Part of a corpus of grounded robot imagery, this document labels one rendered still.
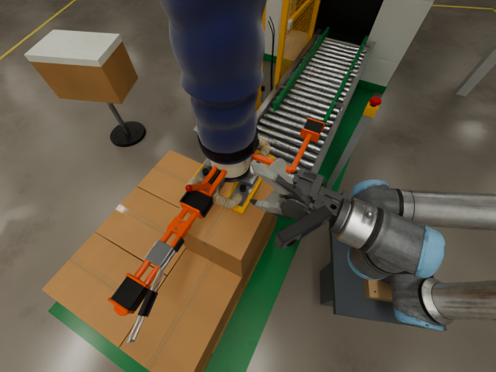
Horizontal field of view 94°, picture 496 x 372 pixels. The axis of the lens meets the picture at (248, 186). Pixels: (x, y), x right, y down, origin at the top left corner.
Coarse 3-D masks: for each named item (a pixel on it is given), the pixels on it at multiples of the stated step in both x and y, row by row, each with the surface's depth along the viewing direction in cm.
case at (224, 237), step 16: (224, 192) 123; (256, 192) 123; (224, 208) 118; (256, 208) 118; (192, 224) 113; (208, 224) 113; (224, 224) 113; (240, 224) 113; (256, 224) 113; (192, 240) 119; (208, 240) 109; (224, 240) 109; (240, 240) 109; (256, 240) 127; (208, 256) 133; (224, 256) 113; (240, 256) 105; (240, 272) 127
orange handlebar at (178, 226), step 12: (252, 156) 97; (264, 156) 96; (300, 156) 96; (216, 168) 94; (288, 168) 93; (204, 180) 90; (216, 180) 90; (180, 216) 82; (192, 216) 82; (168, 228) 79; (180, 228) 79; (144, 264) 73; (120, 312) 66
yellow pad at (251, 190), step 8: (256, 152) 113; (256, 160) 110; (240, 184) 103; (248, 184) 103; (256, 184) 103; (232, 192) 101; (240, 192) 101; (248, 192) 101; (248, 200) 99; (232, 208) 97; (240, 208) 97
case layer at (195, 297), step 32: (160, 160) 185; (192, 160) 185; (160, 192) 169; (128, 224) 156; (160, 224) 156; (96, 256) 144; (128, 256) 144; (192, 256) 144; (256, 256) 167; (64, 288) 135; (96, 288) 135; (160, 288) 135; (192, 288) 135; (224, 288) 135; (96, 320) 126; (128, 320) 126; (160, 320) 126; (192, 320) 126; (224, 320) 147; (128, 352) 119; (160, 352) 119; (192, 352) 119
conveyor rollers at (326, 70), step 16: (320, 48) 275; (336, 48) 276; (352, 48) 276; (320, 64) 255; (336, 64) 256; (304, 80) 240; (320, 80) 240; (336, 80) 241; (352, 80) 242; (288, 96) 229; (304, 96) 230; (320, 96) 233; (272, 112) 218; (304, 112) 214; (320, 112) 215; (336, 112) 217; (288, 128) 203; (272, 144) 197; (288, 144) 194; (320, 144) 196; (304, 160) 184
